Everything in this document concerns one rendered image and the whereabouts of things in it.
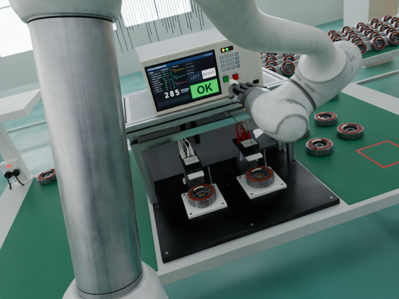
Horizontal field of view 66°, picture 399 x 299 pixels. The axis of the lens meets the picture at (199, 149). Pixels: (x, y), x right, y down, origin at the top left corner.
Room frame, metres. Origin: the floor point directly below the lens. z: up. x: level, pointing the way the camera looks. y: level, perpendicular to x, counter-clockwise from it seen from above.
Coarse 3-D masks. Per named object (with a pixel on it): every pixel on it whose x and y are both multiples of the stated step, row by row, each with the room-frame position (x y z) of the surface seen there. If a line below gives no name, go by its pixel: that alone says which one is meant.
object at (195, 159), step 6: (180, 156) 1.13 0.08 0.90; (192, 156) 1.06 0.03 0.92; (186, 162) 1.03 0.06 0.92; (192, 162) 1.02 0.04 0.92; (198, 162) 1.01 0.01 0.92; (186, 168) 1.00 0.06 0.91; (192, 168) 1.00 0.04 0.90; (198, 168) 1.01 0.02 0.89; (186, 174) 1.00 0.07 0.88; (192, 174) 0.99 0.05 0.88; (198, 174) 0.98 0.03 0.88
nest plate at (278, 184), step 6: (276, 174) 1.01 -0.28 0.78; (240, 180) 1.02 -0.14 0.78; (276, 180) 0.97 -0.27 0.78; (282, 180) 0.96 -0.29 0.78; (246, 186) 0.98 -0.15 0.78; (270, 186) 0.94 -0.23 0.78; (276, 186) 0.93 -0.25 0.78; (282, 186) 0.93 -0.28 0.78; (246, 192) 0.94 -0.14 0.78; (252, 192) 0.93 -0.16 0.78; (258, 192) 0.92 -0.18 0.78; (264, 192) 0.92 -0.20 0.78; (270, 192) 0.92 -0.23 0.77; (252, 198) 0.91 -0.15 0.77
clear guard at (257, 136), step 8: (232, 112) 1.07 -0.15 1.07; (240, 112) 1.05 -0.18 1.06; (312, 112) 0.92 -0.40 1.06; (240, 120) 0.98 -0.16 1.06; (248, 120) 0.96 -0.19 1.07; (312, 120) 0.90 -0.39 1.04; (248, 128) 0.90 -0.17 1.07; (256, 128) 0.89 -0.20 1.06; (312, 128) 0.88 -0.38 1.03; (320, 128) 0.87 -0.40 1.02; (256, 136) 0.87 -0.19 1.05; (264, 136) 0.87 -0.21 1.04; (304, 136) 0.86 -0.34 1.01; (256, 144) 0.85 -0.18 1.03; (264, 144) 0.85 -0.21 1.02; (272, 144) 0.85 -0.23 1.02; (280, 144) 0.85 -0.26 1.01; (256, 152) 0.83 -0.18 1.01
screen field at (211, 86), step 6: (198, 84) 1.10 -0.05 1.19; (204, 84) 1.10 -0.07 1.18; (210, 84) 1.11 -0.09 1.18; (216, 84) 1.11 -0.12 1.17; (192, 90) 1.10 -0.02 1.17; (198, 90) 1.10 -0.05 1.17; (204, 90) 1.10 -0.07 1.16; (210, 90) 1.11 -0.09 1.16; (216, 90) 1.11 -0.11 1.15; (192, 96) 1.10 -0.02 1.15; (198, 96) 1.10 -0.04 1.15
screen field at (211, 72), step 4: (212, 68) 1.11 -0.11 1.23; (196, 72) 1.10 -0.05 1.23; (200, 72) 1.10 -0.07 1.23; (204, 72) 1.11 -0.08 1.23; (208, 72) 1.11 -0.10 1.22; (212, 72) 1.11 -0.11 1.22; (188, 76) 1.10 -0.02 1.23; (192, 76) 1.10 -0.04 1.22; (196, 76) 1.10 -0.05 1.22; (200, 76) 1.10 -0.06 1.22; (204, 76) 1.11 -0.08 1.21; (208, 76) 1.11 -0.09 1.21; (212, 76) 1.11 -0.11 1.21; (192, 80) 1.10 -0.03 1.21; (196, 80) 1.10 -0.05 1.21
